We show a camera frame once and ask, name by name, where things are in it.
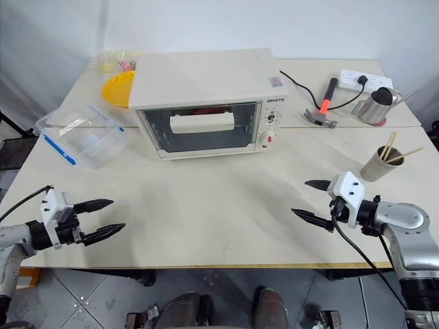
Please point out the yellow plastic plate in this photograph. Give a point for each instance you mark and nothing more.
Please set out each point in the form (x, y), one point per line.
(118, 89)

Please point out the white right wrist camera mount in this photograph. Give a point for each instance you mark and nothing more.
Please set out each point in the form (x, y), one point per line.
(348, 188)

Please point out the stainless steel pitcher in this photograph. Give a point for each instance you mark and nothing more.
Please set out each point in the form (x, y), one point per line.
(372, 111)

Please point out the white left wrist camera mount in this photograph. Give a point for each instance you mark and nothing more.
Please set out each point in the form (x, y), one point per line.
(51, 209)

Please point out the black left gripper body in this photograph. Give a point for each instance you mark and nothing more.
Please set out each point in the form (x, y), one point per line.
(68, 233)

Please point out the clear plastic bag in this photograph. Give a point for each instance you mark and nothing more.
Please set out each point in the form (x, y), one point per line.
(113, 61)

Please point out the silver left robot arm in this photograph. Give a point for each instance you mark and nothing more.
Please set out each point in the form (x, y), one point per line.
(13, 236)

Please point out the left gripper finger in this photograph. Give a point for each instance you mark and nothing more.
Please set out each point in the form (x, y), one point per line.
(92, 205)
(103, 233)

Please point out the grey chopstick holder cup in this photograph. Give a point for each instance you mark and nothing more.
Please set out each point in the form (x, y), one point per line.
(377, 168)

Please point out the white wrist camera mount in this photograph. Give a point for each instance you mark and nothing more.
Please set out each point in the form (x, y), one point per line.
(51, 209)
(348, 188)

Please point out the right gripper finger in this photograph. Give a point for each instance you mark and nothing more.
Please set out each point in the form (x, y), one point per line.
(319, 185)
(313, 219)

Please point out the orange cardboard box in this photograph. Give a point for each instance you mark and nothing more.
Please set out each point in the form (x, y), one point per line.
(29, 279)

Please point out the black metal rack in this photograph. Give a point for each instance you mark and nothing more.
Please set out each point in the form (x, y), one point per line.
(13, 137)

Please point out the red coaster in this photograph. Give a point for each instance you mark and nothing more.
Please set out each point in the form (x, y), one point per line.
(382, 122)

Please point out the white power strip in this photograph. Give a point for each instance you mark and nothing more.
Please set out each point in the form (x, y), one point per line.
(372, 82)

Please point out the dark rounded shape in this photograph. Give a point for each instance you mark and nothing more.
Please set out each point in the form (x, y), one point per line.
(187, 310)
(271, 308)

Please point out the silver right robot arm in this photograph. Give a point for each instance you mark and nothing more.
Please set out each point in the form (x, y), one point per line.
(404, 219)

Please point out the black table caster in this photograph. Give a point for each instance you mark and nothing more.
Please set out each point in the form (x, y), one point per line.
(332, 275)
(148, 278)

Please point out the thin metal rod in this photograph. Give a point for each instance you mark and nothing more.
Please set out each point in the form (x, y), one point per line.
(409, 96)

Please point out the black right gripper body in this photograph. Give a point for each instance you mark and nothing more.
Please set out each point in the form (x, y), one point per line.
(339, 210)

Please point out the wooden chopstick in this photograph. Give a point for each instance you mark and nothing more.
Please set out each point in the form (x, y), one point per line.
(408, 154)
(392, 142)
(389, 144)

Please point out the cream toaster oven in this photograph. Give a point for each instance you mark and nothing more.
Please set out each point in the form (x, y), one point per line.
(205, 79)

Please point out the clear container with blue clips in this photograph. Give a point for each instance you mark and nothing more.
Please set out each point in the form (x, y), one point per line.
(82, 137)

